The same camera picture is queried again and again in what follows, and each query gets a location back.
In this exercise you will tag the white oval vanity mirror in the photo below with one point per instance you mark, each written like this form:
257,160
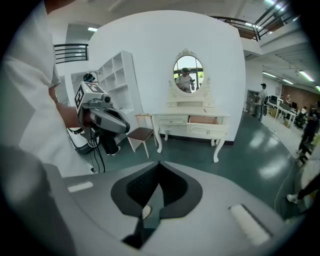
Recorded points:
188,75

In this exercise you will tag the person's white shirt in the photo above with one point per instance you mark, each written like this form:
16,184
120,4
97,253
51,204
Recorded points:
30,95

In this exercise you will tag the grey cabinet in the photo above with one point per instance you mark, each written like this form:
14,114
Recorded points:
252,101

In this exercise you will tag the black balcony railing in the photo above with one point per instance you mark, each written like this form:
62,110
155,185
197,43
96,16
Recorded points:
71,53

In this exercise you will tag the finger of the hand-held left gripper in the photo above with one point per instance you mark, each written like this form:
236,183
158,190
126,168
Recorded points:
116,114
110,125

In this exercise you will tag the wooden chair with brown seat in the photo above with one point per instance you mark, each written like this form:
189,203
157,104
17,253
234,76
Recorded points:
140,133

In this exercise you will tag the black mezzanine railing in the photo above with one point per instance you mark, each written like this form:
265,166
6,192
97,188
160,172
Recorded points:
252,25

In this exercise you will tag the person's shoe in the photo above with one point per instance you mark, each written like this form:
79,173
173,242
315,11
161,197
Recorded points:
146,212
292,198

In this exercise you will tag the person's left forearm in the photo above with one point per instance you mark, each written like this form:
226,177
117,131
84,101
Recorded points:
66,112

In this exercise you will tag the white dressing table top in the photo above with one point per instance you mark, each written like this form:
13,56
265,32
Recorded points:
180,110

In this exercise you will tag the ceiling light panel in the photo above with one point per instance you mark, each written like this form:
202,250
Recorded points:
306,75
92,29
269,74

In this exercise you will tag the white appliance with dark base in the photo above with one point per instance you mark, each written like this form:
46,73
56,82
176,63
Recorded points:
80,142

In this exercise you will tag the closed white table drawer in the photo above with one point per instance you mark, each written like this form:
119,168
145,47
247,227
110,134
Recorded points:
172,120

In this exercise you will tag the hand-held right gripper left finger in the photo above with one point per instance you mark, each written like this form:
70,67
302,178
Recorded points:
100,200

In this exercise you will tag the white office desks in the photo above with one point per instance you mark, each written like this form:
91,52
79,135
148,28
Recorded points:
282,110

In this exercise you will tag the person's left hand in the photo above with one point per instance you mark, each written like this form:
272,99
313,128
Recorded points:
87,120

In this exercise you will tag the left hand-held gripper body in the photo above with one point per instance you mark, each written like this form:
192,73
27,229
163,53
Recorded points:
86,96

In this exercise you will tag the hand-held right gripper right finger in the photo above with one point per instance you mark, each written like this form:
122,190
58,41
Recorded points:
212,197

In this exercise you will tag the white cubby shelf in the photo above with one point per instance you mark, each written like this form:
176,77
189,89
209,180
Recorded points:
117,80

